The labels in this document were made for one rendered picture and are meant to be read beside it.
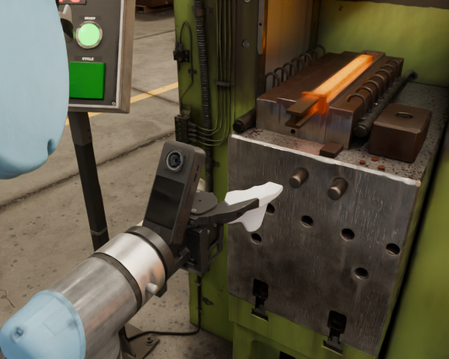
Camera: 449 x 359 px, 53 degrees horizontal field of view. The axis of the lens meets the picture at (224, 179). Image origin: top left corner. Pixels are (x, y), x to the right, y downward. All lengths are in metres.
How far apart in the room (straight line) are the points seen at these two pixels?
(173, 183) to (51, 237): 1.80
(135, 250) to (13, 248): 1.82
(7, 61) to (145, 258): 0.30
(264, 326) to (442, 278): 0.44
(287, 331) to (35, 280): 1.21
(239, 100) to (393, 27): 0.45
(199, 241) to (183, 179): 0.08
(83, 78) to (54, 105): 0.76
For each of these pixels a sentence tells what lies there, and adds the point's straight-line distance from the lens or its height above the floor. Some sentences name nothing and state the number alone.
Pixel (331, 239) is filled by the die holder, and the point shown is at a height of 0.74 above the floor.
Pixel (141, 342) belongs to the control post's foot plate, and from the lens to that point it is 1.70.
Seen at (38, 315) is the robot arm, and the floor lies 1.01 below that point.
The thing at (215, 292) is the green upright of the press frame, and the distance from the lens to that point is 1.54.
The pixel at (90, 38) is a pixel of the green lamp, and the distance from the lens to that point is 1.01.
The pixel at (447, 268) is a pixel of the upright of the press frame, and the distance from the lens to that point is 1.15.
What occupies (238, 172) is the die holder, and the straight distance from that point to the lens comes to 0.95.
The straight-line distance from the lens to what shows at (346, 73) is 1.03.
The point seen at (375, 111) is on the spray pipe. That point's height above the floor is 0.97.
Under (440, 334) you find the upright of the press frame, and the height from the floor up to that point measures 0.41.
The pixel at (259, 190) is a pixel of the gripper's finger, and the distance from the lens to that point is 0.57.
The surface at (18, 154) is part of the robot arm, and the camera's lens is 0.20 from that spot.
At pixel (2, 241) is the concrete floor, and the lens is 2.34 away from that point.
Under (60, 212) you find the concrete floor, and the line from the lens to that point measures 2.43.
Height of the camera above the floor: 1.30
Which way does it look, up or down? 31 degrees down
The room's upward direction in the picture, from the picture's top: straight up
